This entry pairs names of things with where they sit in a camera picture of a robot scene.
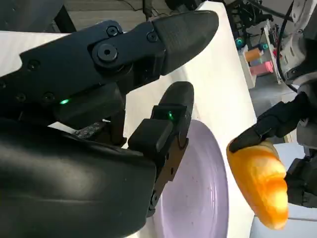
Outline orange thread spool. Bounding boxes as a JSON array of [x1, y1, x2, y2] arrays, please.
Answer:
[[244, 48, 261, 63]]

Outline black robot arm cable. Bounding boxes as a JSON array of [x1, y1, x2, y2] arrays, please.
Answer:
[[276, 0, 301, 94]]

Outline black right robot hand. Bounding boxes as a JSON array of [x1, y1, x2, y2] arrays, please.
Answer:
[[0, 9, 220, 238]]

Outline orange and white bread roll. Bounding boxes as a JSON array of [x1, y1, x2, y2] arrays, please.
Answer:
[[226, 138, 290, 230]]

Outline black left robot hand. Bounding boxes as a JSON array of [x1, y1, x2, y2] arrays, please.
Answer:
[[228, 91, 317, 211]]

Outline white shelf unit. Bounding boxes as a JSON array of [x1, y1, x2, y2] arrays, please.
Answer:
[[237, 19, 282, 89]]

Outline lilac plate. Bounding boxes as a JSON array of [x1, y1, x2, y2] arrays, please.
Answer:
[[146, 119, 230, 238]]

